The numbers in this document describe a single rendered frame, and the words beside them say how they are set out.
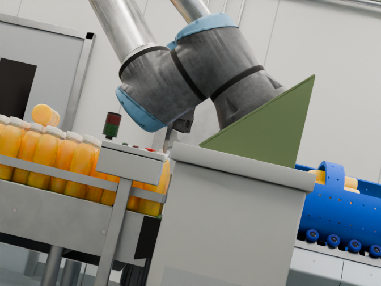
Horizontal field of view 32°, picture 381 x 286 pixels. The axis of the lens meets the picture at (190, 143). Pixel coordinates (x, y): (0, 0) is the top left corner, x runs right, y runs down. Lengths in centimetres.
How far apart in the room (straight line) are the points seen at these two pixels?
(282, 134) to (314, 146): 427
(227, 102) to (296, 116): 18
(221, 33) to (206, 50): 5
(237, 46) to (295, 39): 433
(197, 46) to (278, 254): 52
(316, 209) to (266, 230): 88
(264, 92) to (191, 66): 18
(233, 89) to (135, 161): 62
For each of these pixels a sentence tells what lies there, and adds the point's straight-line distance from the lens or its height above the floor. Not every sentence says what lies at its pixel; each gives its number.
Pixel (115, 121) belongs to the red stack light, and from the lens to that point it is 279.
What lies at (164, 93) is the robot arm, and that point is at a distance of 161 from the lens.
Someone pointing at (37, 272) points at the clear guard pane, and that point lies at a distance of 277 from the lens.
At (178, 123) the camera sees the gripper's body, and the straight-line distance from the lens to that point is 233.
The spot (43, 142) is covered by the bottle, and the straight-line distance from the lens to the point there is 229.
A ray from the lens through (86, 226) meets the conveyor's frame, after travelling 222.
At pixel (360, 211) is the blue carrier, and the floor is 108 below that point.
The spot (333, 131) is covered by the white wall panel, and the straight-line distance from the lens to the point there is 578.
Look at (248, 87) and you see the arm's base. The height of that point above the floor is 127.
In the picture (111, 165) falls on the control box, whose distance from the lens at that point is 210.
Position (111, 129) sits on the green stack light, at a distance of 279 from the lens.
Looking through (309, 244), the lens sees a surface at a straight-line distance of 236.
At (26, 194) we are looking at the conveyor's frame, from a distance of 226.
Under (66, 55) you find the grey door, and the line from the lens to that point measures 611.
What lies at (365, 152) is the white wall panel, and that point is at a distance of 579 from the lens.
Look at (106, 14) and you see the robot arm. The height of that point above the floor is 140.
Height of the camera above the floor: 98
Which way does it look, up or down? 5 degrees up
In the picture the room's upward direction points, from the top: 14 degrees clockwise
